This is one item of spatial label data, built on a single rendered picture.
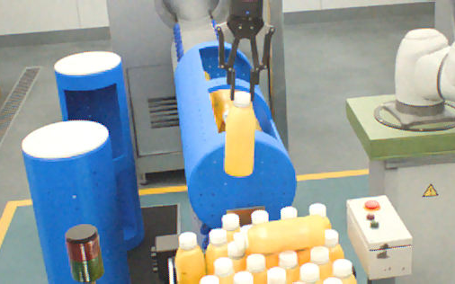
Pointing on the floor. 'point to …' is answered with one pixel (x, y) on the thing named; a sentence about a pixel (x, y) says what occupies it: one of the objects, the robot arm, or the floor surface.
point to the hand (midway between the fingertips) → (242, 84)
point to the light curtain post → (278, 70)
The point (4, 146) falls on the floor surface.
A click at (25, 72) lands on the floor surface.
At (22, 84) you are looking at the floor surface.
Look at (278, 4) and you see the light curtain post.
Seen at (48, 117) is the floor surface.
